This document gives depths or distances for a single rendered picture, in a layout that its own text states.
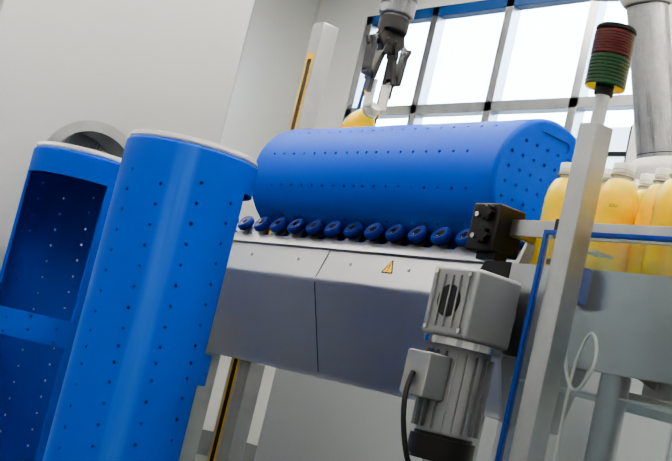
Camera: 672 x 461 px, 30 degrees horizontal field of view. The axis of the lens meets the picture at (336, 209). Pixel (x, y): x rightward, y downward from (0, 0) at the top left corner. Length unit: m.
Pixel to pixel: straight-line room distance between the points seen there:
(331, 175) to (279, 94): 5.54
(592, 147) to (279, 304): 1.18
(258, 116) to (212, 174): 5.75
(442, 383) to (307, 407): 3.41
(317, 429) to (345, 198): 2.68
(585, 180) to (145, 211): 0.97
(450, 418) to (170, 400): 0.67
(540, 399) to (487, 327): 0.24
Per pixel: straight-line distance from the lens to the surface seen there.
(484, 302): 2.10
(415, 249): 2.61
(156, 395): 2.52
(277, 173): 3.04
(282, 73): 8.41
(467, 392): 2.10
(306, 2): 8.57
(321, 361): 2.82
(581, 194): 1.94
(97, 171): 3.10
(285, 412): 5.60
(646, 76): 3.11
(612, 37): 2.00
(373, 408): 5.15
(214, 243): 2.55
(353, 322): 2.70
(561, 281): 1.92
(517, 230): 2.26
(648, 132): 3.09
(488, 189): 2.45
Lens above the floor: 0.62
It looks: 8 degrees up
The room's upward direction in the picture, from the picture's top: 13 degrees clockwise
